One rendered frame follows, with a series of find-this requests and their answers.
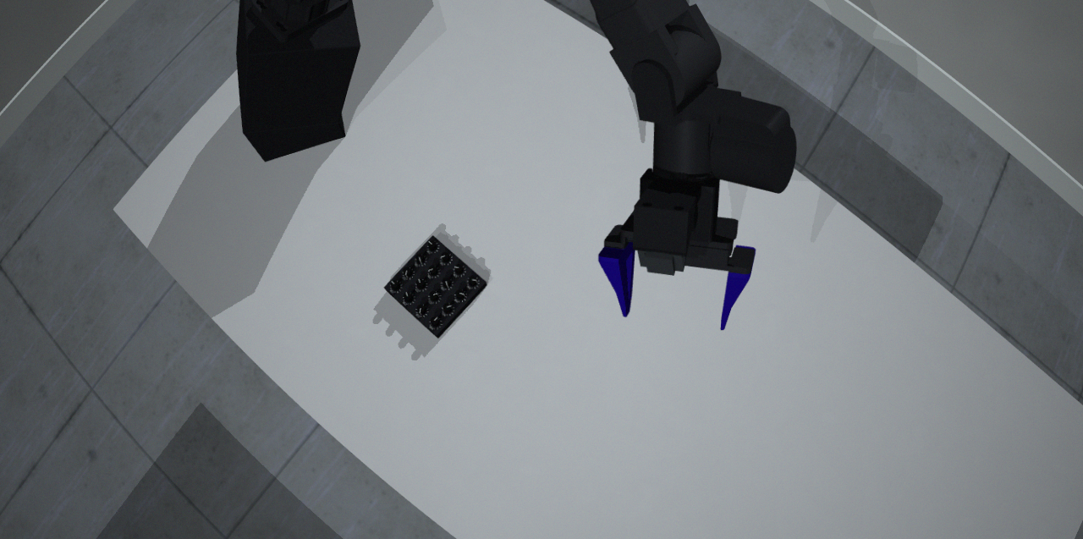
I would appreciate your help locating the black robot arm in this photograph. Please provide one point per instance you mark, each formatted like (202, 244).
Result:
(751, 142)

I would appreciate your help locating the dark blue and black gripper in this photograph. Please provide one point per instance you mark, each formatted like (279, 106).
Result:
(617, 258)

